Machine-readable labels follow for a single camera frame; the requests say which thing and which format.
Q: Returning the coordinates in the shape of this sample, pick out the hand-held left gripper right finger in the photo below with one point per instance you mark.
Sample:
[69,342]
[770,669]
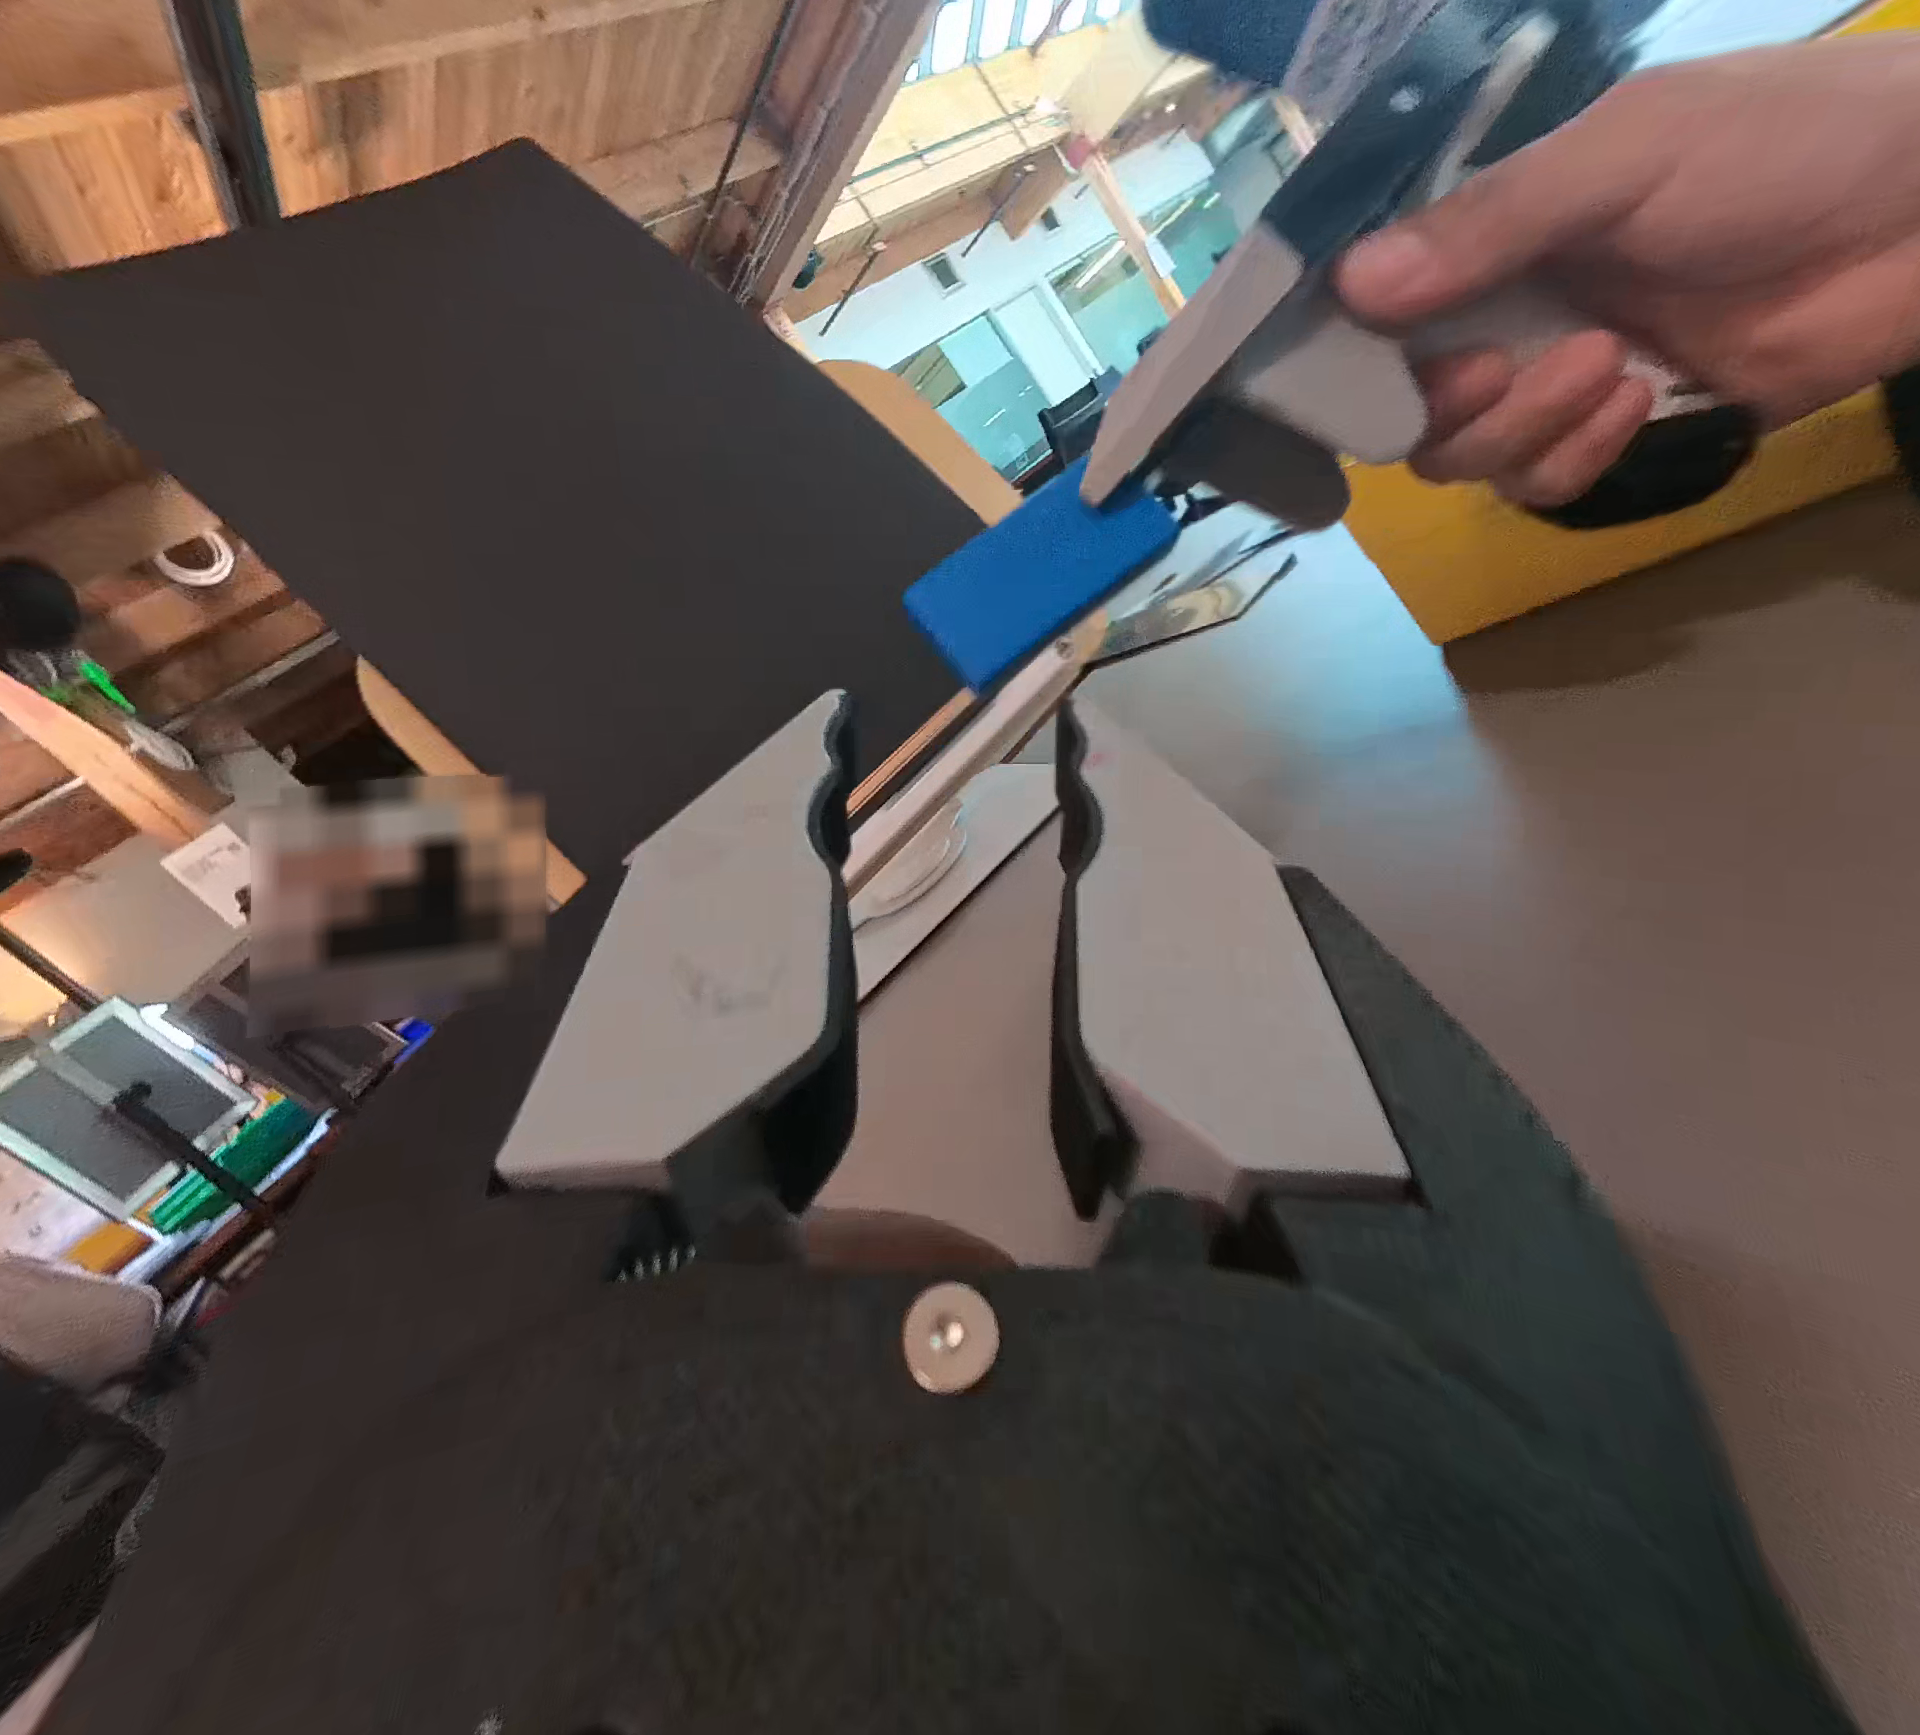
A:
[1215,1015]

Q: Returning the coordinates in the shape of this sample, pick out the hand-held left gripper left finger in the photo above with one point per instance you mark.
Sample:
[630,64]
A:
[690,999]

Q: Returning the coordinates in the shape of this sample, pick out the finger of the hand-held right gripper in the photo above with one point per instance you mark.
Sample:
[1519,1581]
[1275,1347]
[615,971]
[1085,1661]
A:
[1200,354]
[1261,467]

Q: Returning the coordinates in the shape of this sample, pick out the light blue card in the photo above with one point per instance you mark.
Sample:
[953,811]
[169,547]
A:
[1035,579]

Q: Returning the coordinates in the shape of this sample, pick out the person's right hand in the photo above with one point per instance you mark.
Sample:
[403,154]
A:
[1725,220]

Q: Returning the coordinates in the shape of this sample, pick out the silver laptop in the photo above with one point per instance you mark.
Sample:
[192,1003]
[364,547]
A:
[1185,595]

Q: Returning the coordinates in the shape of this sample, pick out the yellow crate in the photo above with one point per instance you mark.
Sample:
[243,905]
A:
[1500,565]

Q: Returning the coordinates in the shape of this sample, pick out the white board stand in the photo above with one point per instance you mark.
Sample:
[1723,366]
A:
[930,849]

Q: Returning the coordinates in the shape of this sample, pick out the green bin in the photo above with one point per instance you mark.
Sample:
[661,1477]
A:
[240,1165]

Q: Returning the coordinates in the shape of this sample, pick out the large white paper notice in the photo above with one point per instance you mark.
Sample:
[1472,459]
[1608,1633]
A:
[202,871]

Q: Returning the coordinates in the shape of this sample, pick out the black board with wooden frame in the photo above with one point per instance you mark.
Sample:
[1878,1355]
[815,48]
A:
[525,443]

